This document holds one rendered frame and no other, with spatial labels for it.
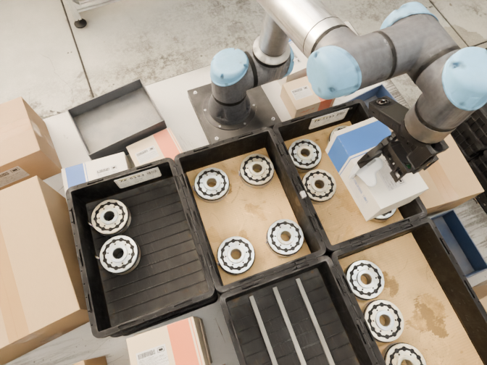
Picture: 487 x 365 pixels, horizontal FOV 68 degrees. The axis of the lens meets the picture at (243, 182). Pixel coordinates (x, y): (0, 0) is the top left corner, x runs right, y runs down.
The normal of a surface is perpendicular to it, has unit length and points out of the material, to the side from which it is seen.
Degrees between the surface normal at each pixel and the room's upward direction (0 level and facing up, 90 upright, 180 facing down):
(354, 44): 12
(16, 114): 0
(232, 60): 6
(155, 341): 0
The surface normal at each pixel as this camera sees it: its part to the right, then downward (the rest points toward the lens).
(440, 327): 0.02, -0.38
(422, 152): -0.92, 0.36
